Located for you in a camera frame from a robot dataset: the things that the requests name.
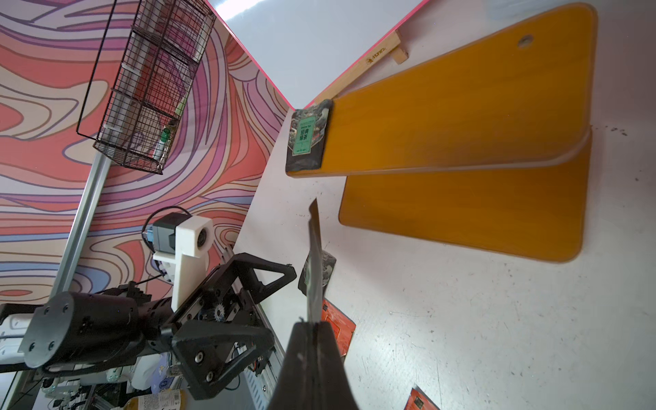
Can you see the black wire basket left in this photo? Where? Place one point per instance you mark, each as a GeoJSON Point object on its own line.
{"type": "Point", "coordinates": [165, 46]}

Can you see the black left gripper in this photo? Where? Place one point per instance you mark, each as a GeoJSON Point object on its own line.
{"type": "Point", "coordinates": [78, 333]}

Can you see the red tea bag middle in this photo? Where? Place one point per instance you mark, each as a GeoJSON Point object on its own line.
{"type": "Point", "coordinates": [418, 400]}

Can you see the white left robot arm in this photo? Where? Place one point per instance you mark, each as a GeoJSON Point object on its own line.
{"type": "Point", "coordinates": [16, 318]}

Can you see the green marker in basket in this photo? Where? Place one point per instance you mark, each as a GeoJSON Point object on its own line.
{"type": "Point", "coordinates": [162, 144]}

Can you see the red tea bag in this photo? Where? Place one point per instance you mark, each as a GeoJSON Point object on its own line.
{"type": "Point", "coordinates": [343, 327]}
{"type": "Point", "coordinates": [418, 400]}

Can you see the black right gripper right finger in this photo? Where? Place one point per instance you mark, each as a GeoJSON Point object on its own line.
{"type": "Point", "coordinates": [331, 385]}

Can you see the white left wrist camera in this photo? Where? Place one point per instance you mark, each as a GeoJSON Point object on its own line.
{"type": "Point", "coordinates": [182, 243]}

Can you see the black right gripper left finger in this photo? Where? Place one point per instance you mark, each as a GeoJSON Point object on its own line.
{"type": "Point", "coordinates": [293, 388]}

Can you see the pink framed whiteboard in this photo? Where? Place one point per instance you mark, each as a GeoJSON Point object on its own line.
{"type": "Point", "coordinates": [303, 46]}

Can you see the red tea bag left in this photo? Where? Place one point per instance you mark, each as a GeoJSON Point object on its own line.
{"type": "Point", "coordinates": [343, 327]}

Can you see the yellow wooden two-tier shelf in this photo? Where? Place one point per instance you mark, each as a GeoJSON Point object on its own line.
{"type": "Point", "coordinates": [486, 147]}

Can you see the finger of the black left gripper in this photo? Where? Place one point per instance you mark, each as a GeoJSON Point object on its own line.
{"type": "Point", "coordinates": [259, 277]}

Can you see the wooden whiteboard easel stand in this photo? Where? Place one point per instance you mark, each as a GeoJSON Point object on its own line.
{"type": "Point", "coordinates": [391, 46]}

